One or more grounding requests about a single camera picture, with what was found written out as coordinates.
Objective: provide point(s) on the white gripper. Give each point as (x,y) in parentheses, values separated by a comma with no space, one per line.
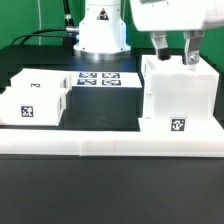
(191,16)

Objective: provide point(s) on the white front drawer tray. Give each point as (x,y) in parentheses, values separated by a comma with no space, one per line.
(32,106)

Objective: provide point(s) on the white drawer tray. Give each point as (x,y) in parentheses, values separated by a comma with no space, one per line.
(32,106)
(41,78)

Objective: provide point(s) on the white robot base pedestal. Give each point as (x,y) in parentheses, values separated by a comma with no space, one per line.
(102,32)

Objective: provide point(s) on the white rear drawer tray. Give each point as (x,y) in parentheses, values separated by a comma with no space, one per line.
(41,78)

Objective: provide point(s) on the white drawer cabinet box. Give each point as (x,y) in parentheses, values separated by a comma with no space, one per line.
(178,97)

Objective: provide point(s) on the white marker tag sheet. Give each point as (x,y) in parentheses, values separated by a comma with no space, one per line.
(105,79)

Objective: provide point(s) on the white foam border frame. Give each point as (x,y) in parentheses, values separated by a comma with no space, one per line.
(93,143)

